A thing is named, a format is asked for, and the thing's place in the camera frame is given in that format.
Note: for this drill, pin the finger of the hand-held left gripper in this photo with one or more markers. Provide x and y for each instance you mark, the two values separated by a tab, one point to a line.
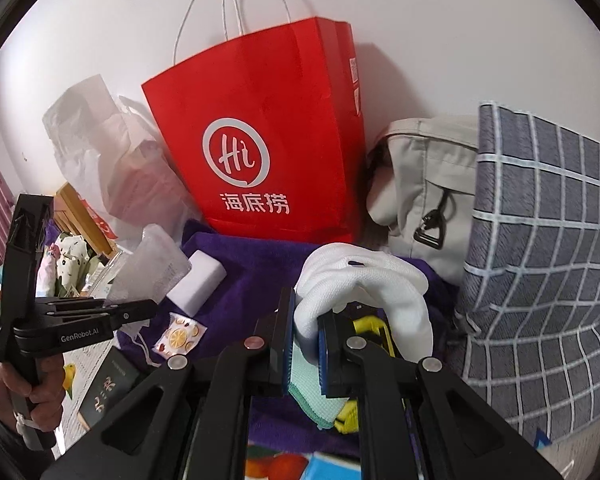
110	312
27	250

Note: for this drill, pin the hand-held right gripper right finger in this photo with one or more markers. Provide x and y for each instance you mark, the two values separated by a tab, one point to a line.
323	355

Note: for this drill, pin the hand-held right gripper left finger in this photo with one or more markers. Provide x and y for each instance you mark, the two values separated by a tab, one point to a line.
289	340

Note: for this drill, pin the teal cloth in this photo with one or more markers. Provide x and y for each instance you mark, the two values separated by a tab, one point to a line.
305	400

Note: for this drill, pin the yellow black glove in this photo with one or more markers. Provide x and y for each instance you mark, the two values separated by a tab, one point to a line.
372	327

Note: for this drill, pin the clear bubble wrap pouch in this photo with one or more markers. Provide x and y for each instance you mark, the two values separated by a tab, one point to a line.
150	265

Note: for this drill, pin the fruit print packet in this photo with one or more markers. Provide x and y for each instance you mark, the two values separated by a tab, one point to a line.
180	335

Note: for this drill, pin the white glove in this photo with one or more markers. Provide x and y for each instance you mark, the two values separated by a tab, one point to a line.
365	280

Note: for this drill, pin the white sponge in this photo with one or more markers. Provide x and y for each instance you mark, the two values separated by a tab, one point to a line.
197	280

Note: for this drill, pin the person's left hand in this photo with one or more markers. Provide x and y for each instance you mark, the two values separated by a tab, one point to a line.
47	385

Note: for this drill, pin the pastel striped blanket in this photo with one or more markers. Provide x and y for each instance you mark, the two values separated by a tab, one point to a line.
44	275

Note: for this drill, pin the white floral cloth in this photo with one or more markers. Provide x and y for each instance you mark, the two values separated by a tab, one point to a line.
72	257

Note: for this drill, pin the purple towel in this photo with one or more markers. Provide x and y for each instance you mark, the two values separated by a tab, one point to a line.
250	270

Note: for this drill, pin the brown tin box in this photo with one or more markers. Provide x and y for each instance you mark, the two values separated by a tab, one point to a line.
110	395

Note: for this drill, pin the blue tissue pack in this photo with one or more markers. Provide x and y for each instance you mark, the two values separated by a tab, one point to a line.
332	467

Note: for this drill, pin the white plastic shopping bag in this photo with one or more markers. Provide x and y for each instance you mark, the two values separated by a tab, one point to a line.
105	140

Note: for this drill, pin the grey backpack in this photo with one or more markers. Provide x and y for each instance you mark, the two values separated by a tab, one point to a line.
425	180

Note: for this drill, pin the red paper bag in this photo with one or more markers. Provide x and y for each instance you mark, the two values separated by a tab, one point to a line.
260	110

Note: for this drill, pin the grey checked pillow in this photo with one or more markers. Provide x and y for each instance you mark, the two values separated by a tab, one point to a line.
540	260

